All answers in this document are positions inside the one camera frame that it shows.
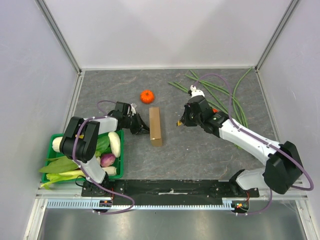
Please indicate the small orange pumpkin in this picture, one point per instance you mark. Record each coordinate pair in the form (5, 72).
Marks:
(147, 96)

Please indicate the white corn cob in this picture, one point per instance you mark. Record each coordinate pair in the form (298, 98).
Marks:
(56, 144)

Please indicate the green plastic basket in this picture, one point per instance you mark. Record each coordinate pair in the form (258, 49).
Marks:
(118, 163)

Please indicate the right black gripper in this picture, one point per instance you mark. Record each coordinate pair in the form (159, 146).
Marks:
(186, 116)

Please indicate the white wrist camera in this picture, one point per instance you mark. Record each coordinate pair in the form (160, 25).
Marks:
(132, 109)
(194, 92)

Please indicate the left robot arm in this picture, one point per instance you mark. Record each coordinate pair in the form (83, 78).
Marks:
(80, 139)

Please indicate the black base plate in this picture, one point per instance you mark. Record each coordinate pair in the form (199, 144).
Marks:
(211, 187)

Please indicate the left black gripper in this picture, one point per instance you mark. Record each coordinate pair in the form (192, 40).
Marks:
(141, 127)

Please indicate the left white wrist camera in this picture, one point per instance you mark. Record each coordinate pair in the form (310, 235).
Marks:
(132, 109)

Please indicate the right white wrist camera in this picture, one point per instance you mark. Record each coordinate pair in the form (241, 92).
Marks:
(194, 92)

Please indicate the purple onion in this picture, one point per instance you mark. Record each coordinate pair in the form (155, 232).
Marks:
(107, 160)

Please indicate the brown cardboard express box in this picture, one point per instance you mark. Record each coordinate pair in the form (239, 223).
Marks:
(155, 127)

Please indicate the green celery stalk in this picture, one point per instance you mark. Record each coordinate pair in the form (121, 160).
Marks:
(60, 177)

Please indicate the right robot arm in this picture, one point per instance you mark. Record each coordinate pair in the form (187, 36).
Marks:
(279, 171)

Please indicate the white eggplant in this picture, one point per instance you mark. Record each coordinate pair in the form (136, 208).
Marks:
(115, 144)

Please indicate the grey slotted cable duct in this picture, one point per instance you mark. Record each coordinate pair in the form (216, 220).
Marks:
(94, 203)

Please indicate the bunch of long green beans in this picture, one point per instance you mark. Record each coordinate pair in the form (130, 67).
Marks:
(235, 100)

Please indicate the green leafy vegetable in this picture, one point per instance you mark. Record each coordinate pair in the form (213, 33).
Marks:
(63, 164)

